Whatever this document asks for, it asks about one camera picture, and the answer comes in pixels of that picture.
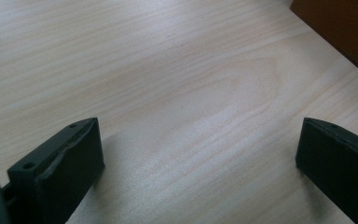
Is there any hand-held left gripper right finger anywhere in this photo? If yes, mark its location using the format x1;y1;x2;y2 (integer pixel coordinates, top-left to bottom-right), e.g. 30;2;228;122
295;117;358;224

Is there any brown wooden board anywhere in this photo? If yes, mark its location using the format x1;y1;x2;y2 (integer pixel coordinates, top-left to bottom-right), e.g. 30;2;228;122
289;0;358;84

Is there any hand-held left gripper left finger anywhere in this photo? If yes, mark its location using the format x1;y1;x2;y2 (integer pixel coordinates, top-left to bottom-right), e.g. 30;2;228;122
2;117;106;224

